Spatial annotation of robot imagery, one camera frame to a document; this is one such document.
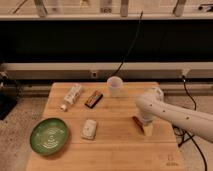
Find black hanging cable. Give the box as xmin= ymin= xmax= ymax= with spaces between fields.
xmin=106 ymin=10 xmax=144 ymax=80

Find dark chocolate bar wrapper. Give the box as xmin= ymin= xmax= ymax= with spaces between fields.
xmin=85 ymin=91 xmax=103 ymax=109

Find white plastic bottle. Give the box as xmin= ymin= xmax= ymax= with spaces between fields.
xmin=60 ymin=84 xmax=83 ymax=111

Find translucent plastic cup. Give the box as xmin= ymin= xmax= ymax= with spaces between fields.
xmin=107 ymin=76 xmax=123 ymax=97

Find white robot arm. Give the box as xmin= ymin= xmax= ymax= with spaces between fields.
xmin=135 ymin=87 xmax=213 ymax=143

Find black floor cables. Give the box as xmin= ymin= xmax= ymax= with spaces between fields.
xmin=172 ymin=75 xmax=209 ymax=171

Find black equipment at left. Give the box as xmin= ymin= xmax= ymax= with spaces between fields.
xmin=0 ymin=71 xmax=21 ymax=120

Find green ceramic plate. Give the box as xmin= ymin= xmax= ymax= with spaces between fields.
xmin=30 ymin=118 xmax=70 ymax=156

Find white soap bar box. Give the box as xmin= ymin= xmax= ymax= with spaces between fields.
xmin=81 ymin=119 xmax=98 ymax=140

